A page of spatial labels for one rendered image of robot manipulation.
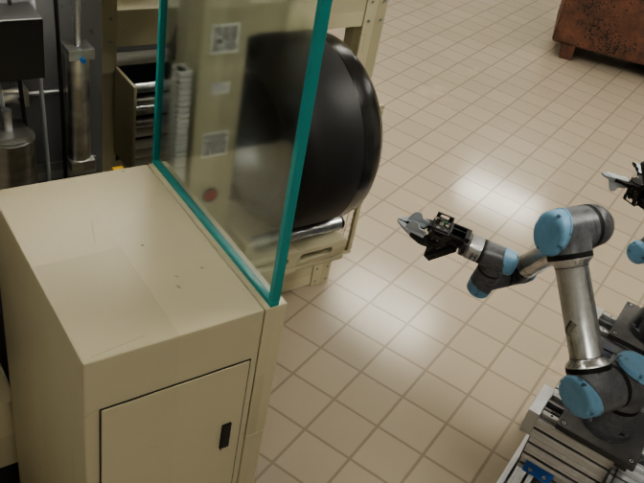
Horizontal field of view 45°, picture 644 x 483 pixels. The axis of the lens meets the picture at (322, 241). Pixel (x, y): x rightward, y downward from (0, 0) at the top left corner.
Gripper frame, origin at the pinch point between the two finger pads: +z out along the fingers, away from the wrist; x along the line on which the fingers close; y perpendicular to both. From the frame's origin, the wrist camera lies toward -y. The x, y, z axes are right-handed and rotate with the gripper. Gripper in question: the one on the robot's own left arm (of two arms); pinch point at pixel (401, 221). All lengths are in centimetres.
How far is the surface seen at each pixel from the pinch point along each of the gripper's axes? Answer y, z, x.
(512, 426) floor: -95, -75, 0
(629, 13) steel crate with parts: -190, -119, -426
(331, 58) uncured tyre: 38, 35, -12
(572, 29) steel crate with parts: -217, -85, -418
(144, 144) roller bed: -9, 82, 4
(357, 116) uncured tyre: 32.6, 22.4, -1.9
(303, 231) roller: -7.3, 25.7, 11.7
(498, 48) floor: -243, -36, -394
